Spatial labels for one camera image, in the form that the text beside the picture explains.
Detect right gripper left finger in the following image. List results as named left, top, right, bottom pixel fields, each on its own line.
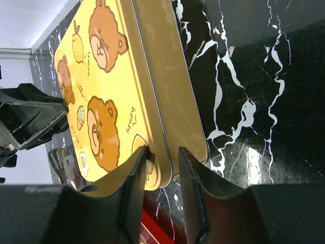
left=1, top=146, right=149, bottom=243

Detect red lacquer tray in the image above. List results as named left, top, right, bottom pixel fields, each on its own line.
left=139, top=209, right=187, bottom=244

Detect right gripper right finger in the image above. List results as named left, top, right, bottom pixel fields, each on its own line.
left=178, top=147, right=324, bottom=243

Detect gold chocolate tin box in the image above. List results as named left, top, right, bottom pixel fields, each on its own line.
left=133, top=1, right=208, bottom=178

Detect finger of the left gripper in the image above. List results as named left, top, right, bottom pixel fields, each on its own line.
left=0, top=83, right=70, bottom=151

